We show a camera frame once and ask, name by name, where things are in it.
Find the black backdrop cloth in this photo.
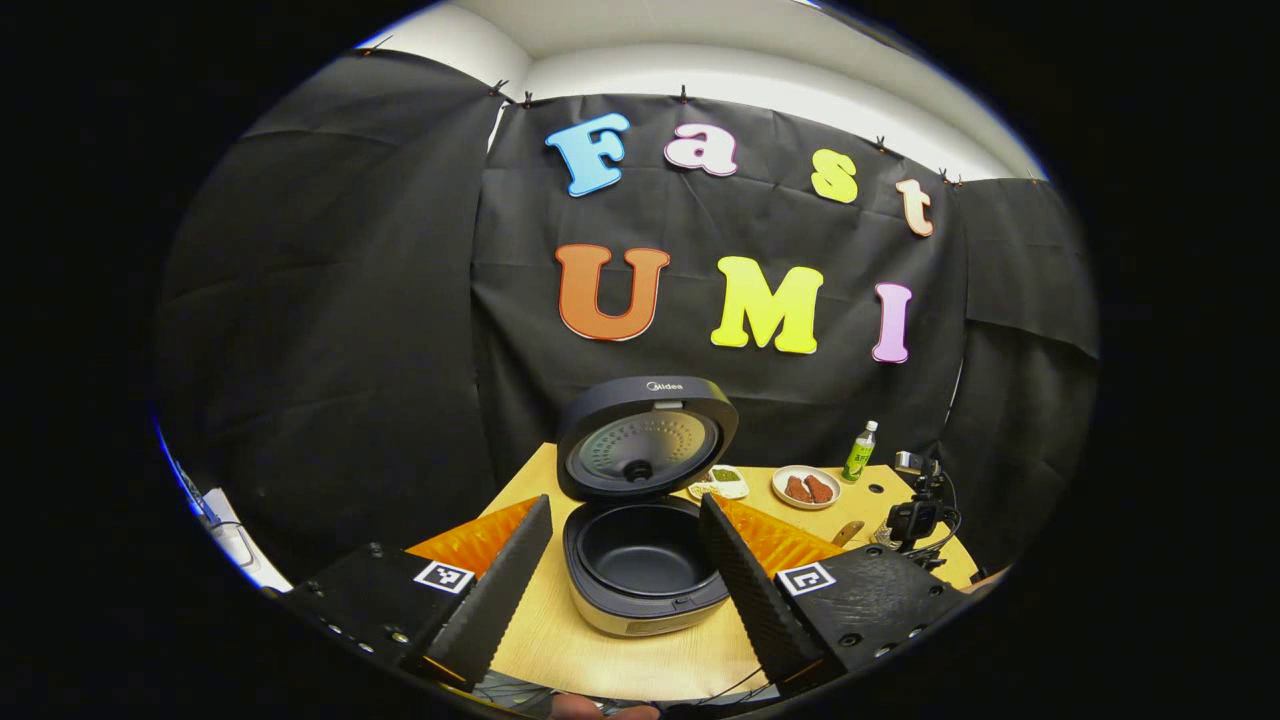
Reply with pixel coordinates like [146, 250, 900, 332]
[158, 50, 1101, 581]

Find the white desk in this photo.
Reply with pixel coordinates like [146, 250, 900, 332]
[190, 485, 293, 593]

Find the white round plate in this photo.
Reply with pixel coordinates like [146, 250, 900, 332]
[771, 465, 842, 511]

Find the green drink bottle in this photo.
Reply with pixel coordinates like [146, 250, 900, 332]
[842, 420, 880, 484]

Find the white divided dish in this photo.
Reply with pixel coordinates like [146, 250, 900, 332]
[688, 465, 749, 501]

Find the dark grey rice cooker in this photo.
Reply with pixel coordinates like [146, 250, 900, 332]
[557, 376, 740, 638]

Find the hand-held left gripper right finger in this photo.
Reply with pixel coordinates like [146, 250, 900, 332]
[698, 492, 969, 696]

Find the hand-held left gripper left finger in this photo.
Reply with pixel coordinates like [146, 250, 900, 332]
[283, 494, 554, 691]

